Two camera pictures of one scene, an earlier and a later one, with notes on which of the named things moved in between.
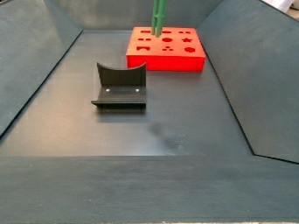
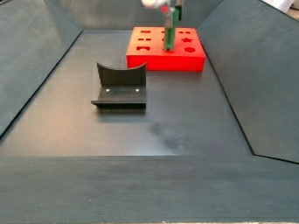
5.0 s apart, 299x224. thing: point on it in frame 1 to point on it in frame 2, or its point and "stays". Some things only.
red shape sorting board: x=168 y=49 stays
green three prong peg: x=157 y=17 to x=169 y=31
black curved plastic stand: x=123 y=88 stays
